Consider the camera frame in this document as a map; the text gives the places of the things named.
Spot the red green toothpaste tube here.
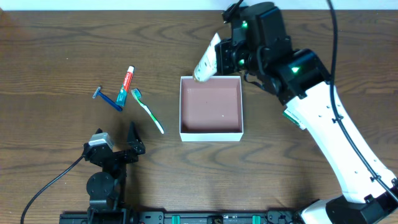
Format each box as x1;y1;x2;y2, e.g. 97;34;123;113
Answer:
116;65;135;107

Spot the blue disposable razor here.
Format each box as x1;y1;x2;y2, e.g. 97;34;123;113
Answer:
92;86;123;112

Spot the green white toothbrush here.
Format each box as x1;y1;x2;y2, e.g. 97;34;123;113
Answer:
131;88;165;134

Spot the white lotion tube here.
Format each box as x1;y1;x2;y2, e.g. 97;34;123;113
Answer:
193;33;221;83

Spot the green white soap box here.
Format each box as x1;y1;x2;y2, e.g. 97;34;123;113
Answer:
283;108;307;130

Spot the white cardboard box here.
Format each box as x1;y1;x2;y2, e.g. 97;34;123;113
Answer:
179;76;244;142

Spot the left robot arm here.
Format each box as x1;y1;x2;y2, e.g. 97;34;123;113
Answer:
82;122;146;223

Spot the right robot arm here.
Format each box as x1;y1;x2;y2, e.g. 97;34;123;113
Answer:
215;2;397;223

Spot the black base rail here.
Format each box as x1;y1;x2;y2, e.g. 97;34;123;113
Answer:
59;211;302;224

